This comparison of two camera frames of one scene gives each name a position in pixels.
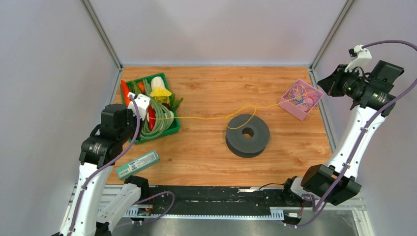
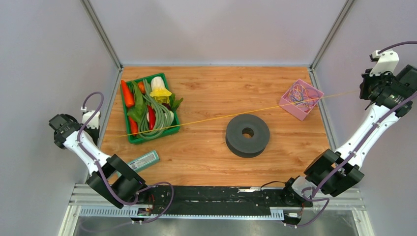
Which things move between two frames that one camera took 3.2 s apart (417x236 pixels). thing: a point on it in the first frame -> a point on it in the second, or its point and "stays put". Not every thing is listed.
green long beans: [164, 117] stays put
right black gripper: [331, 84] -> [365, 93]
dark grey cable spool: [244, 147] stays put
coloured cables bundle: [301, 96] stays put
